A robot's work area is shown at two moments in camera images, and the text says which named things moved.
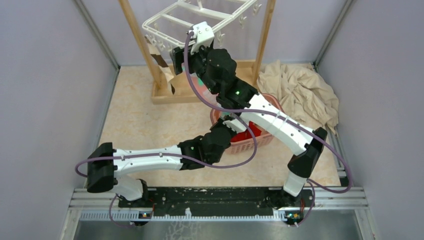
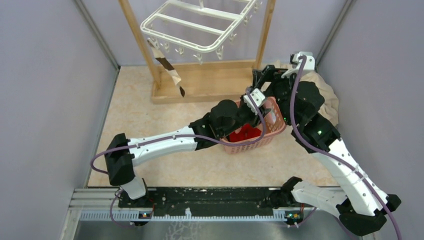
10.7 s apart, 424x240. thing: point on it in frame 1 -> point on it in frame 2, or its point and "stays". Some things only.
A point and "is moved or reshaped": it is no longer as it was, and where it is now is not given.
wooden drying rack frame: x=170 y=86 stays
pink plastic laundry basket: x=252 y=143 stays
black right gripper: x=177 y=57 -> x=259 y=77
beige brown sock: x=164 y=69 is moved or reshaped
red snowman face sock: x=246 y=134 stays
